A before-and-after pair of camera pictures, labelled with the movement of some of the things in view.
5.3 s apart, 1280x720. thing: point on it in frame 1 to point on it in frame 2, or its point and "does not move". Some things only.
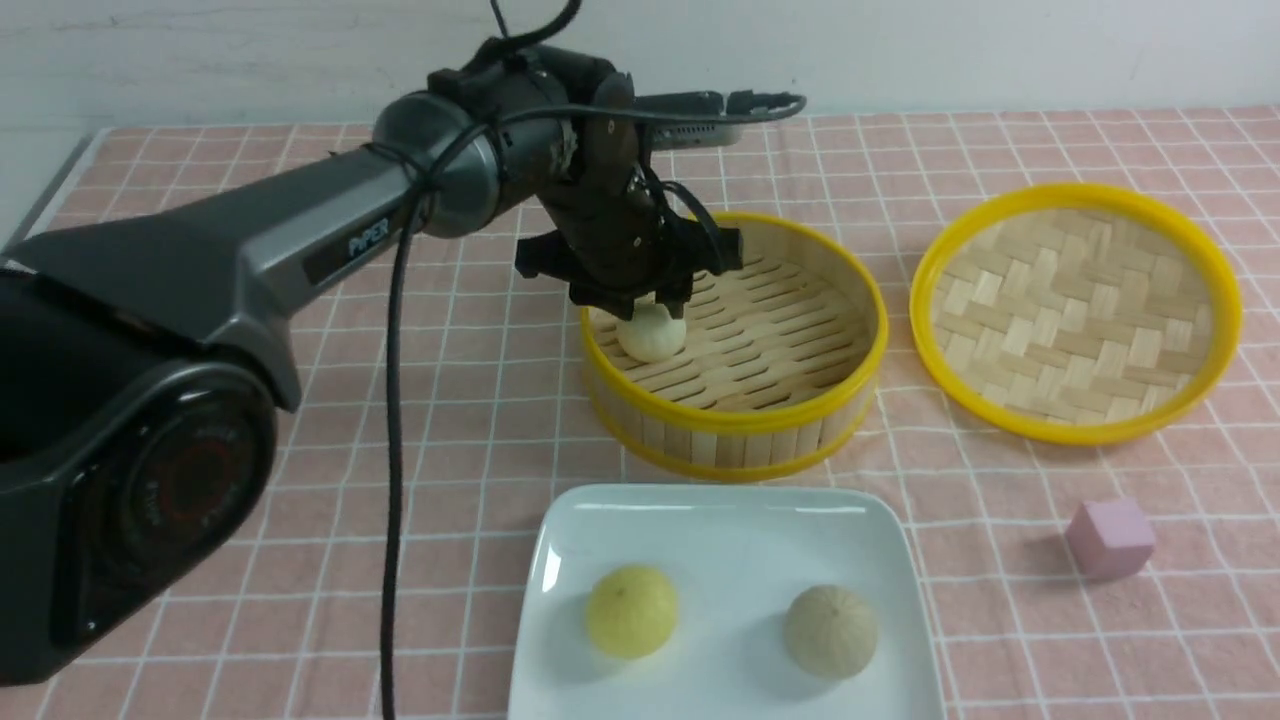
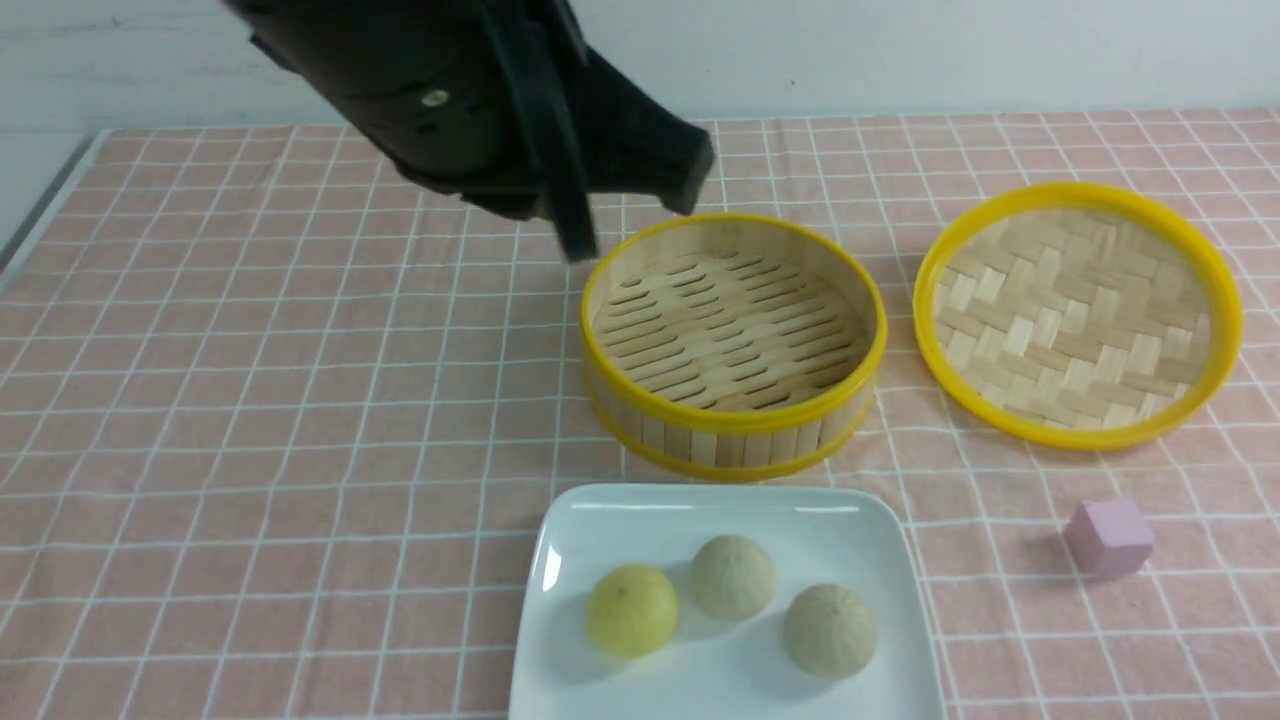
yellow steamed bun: (632, 611) does not move
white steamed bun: (830, 631) does not move
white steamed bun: (652, 335) to (731, 577)
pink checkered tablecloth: (494, 411) does not move
